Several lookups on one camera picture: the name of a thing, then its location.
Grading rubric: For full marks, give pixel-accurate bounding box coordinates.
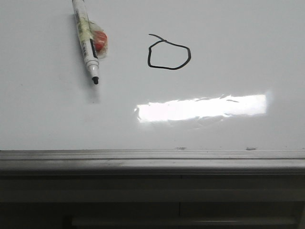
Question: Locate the grey tray under whiteboard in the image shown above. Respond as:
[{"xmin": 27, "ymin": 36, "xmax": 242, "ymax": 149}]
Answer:
[{"xmin": 0, "ymin": 175, "xmax": 305, "ymax": 229}]

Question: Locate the white whiteboard with aluminium frame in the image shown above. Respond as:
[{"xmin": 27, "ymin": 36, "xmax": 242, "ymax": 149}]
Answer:
[{"xmin": 0, "ymin": 0, "xmax": 305, "ymax": 176}]

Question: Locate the white black whiteboard marker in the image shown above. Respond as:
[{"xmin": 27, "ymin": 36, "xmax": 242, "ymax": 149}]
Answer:
[{"xmin": 72, "ymin": 0, "xmax": 99, "ymax": 84}]

